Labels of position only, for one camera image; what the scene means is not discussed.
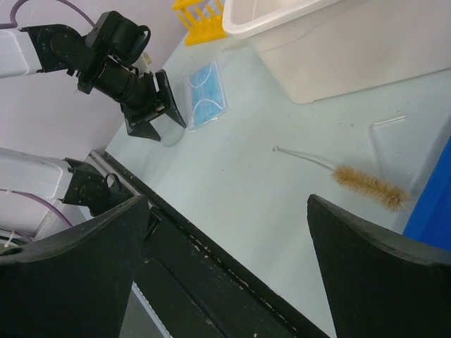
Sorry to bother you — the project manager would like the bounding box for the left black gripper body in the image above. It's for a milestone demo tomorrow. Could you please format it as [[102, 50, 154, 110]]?
[[77, 57, 166, 123]]

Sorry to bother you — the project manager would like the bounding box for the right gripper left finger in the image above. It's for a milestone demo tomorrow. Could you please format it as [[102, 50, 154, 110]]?
[[1, 196, 149, 337]]

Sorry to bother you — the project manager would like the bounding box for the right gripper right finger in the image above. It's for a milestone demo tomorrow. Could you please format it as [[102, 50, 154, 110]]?
[[307, 195, 450, 337]]

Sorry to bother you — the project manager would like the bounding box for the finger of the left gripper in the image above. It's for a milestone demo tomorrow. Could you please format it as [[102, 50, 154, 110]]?
[[121, 104, 161, 142], [155, 69, 187, 128]]

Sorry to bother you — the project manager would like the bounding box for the brown bottle brush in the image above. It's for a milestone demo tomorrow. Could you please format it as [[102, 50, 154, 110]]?
[[273, 146, 413, 211]]

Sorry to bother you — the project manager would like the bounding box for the clear watch glass dish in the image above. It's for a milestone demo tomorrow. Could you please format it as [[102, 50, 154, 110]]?
[[151, 115, 185, 147]]

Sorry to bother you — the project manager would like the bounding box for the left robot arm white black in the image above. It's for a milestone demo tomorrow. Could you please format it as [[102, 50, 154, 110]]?
[[1, 11, 185, 216]]

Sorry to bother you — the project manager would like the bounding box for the blue face mask in bag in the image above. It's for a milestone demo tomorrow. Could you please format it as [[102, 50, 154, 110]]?
[[184, 58, 227, 132]]

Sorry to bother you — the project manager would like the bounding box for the yellow test tube rack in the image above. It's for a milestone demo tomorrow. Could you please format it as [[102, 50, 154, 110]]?
[[171, 0, 228, 46]]

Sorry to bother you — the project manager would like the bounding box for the blue compartment tray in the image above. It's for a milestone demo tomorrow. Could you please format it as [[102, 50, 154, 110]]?
[[402, 142, 451, 250]]

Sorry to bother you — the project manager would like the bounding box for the white plastic tub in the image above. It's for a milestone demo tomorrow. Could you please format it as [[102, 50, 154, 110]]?
[[222, 0, 450, 104]]

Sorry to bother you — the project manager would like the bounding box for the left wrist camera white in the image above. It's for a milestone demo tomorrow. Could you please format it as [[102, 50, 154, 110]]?
[[134, 52, 152, 73]]

